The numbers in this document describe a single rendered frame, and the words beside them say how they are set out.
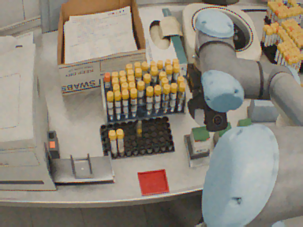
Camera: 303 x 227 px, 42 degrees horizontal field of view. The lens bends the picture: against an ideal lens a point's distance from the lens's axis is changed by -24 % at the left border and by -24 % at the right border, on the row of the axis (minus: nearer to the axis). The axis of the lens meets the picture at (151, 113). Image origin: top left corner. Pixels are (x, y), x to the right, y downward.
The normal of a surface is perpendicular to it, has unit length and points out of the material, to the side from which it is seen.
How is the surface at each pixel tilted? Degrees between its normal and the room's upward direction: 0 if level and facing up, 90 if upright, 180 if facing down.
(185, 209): 0
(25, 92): 0
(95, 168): 0
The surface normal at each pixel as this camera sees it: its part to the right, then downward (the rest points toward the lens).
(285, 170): 0.06, -0.22
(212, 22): 0.02, -0.53
